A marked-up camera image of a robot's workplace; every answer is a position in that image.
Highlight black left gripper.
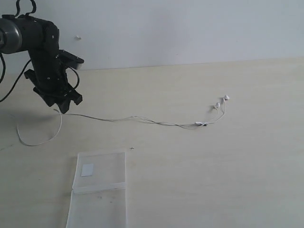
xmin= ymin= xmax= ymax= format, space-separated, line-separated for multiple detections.
xmin=24 ymin=51 xmax=83 ymax=114

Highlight white wired earphones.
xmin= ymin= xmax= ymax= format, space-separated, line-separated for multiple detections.
xmin=17 ymin=95 xmax=230 ymax=146

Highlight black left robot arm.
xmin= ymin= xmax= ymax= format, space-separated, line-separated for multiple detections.
xmin=0 ymin=15 xmax=84 ymax=114

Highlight clear plastic storage box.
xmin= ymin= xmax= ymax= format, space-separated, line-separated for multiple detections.
xmin=66 ymin=149 xmax=127 ymax=228

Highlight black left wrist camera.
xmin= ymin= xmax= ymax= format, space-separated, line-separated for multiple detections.
xmin=58 ymin=50 xmax=84 ymax=70

